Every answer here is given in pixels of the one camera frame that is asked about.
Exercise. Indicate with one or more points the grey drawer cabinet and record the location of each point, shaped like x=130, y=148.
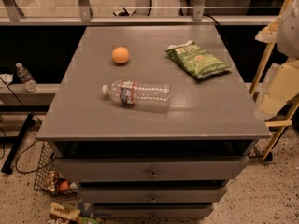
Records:
x=142, y=161

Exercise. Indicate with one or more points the yellow wooden ladder frame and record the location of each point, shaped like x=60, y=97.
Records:
x=279, y=96

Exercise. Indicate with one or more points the water bottle on ledge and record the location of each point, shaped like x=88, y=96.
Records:
x=26, y=78

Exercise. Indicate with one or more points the snack bag on floor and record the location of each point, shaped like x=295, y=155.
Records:
x=60, y=215

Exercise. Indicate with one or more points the green chip bag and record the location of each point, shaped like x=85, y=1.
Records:
x=195, y=60

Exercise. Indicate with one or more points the orange ball in basket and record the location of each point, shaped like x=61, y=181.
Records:
x=64, y=186

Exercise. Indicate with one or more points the orange fruit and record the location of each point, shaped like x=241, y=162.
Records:
x=120, y=55

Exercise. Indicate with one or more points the black metal stand leg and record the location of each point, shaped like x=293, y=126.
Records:
x=6, y=169

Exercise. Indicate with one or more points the black wire basket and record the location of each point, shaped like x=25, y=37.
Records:
x=48, y=179

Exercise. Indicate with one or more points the clear plastic water bottle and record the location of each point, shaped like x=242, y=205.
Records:
x=138, y=93

